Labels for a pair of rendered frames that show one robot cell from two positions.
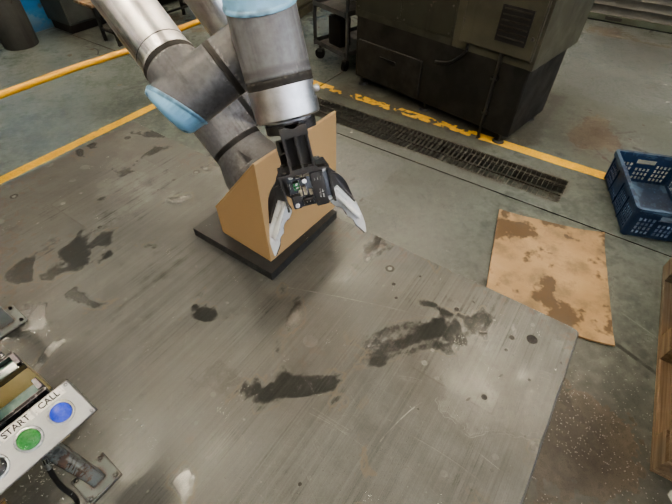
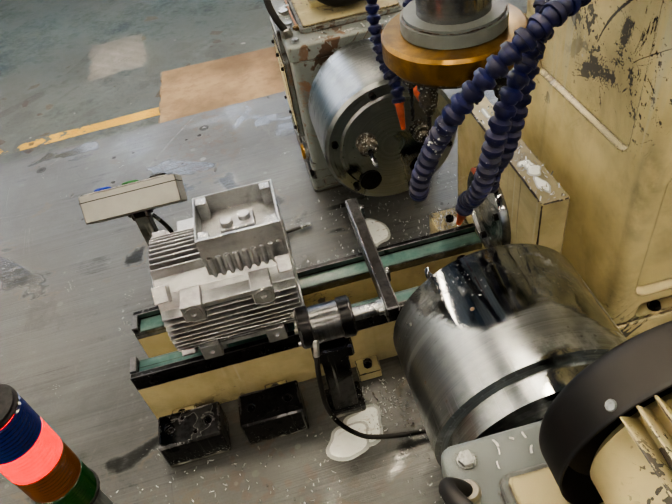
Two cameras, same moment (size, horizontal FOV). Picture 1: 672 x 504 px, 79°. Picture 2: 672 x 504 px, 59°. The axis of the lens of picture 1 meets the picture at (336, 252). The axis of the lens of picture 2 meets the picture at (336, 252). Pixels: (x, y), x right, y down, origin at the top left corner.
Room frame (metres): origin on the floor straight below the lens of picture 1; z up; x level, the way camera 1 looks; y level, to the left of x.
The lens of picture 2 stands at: (0.55, 1.36, 1.67)
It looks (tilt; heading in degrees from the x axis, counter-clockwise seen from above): 44 degrees down; 229
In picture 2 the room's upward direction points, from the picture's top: 12 degrees counter-clockwise
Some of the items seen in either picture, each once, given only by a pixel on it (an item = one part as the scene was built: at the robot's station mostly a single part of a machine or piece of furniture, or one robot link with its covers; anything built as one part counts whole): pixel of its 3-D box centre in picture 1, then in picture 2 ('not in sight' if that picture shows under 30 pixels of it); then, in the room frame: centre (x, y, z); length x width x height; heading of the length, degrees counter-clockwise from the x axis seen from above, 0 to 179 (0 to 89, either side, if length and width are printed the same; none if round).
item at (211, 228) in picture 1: (266, 223); not in sight; (0.95, 0.22, 0.82); 0.32 x 0.32 x 0.03; 55
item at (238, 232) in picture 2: not in sight; (240, 227); (0.21, 0.77, 1.11); 0.12 x 0.11 x 0.07; 143
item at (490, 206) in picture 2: not in sight; (486, 211); (-0.10, 1.00, 1.02); 0.15 x 0.02 x 0.15; 54
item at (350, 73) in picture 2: not in sight; (372, 104); (-0.24, 0.66, 1.04); 0.37 x 0.25 x 0.25; 54
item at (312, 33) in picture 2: not in sight; (348, 74); (-0.38, 0.46, 0.99); 0.35 x 0.31 x 0.37; 54
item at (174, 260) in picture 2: not in sight; (231, 278); (0.24, 0.75, 1.02); 0.20 x 0.19 x 0.19; 143
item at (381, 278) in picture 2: not in sight; (369, 254); (0.08, 0.90, 1.01); 0.26 x 0.04 x 0.03; 54
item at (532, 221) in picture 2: not in sight; (522, 221); (-0.15, 1.03, 0.97); 0.30 x 0.11 x 0.34; 54
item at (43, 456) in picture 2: not in sight; (24, 447); (0.59, 0.86, 1.14); 0.06 x 0.06 x 0.04
